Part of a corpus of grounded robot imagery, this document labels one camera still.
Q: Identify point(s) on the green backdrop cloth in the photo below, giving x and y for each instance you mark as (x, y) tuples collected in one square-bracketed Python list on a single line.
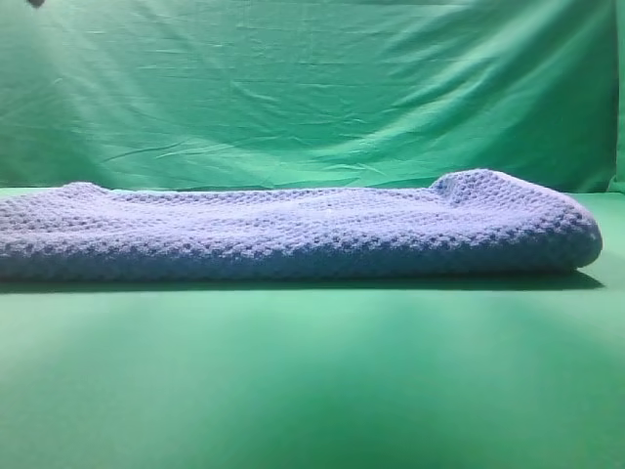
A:
[(196, 95)]

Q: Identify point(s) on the blue waffle weave towel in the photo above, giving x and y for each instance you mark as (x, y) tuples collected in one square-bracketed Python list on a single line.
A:
[(468, 222)]

